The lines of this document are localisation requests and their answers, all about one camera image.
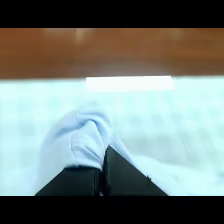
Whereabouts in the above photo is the light blue shirt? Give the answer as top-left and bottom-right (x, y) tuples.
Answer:
(31, 103), (224, 197)

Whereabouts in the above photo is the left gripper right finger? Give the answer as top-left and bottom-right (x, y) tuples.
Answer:
(102, 145), (169, 197)

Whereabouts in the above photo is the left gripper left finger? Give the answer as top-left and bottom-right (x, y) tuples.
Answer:
(34, 166), (102, 197)

